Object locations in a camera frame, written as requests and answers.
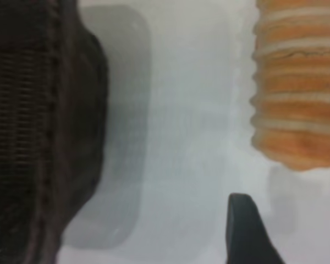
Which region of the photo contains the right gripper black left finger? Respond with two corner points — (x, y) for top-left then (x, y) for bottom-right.
(227, 193), (287, 264)

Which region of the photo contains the ridged golden bread roll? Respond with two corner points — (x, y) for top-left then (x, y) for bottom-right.
(249, 0), (330, 172)

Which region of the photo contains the dark brown woven basket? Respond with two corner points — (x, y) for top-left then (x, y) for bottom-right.
(0, 0), (109, 264)

